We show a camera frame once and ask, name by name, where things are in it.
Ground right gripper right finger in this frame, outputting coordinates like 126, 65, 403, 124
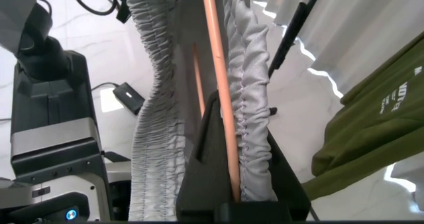
266, 131, 311, 220

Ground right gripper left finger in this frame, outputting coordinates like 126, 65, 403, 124
175, 90, 235, 220

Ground black clothes rack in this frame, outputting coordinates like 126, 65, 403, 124
267, 0, 326, 79

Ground black cable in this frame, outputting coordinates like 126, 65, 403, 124
32, 0, 54, 20
91, 82, 117, 93
68, 0, 122, 17

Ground black power adapter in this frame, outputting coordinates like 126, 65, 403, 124
112, 82, 146, 116

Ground pink clothes hanger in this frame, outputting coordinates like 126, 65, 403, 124
193, 0, 242, 202

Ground green long-sleeved shirt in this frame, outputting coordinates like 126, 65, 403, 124
301, 31, 424, 201

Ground white curtain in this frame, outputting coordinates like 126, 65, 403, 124
251, 0, 424, 95

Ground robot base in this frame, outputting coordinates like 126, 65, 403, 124
0, 50, 133, 222

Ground pale grey shorts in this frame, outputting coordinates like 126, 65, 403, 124
121, 0, 278, 221

